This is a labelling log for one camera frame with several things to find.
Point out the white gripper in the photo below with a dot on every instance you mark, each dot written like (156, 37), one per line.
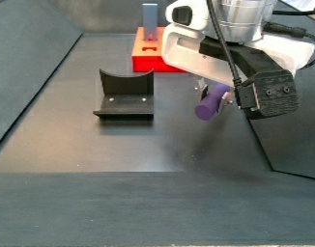
(204, 25)

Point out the purple round cylinder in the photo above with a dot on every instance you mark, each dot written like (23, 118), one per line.
(210, 105)

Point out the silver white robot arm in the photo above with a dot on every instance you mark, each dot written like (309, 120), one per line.
(244, 56)

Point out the red foam peg board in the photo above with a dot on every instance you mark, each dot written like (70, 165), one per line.
(147, 54)

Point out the black curved cradle stand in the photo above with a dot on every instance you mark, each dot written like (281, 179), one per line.
(128, 96)

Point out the blue-grey tall block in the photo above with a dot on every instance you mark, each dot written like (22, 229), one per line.
(151, 21)

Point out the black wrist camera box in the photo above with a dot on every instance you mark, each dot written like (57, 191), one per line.
(267, 94)

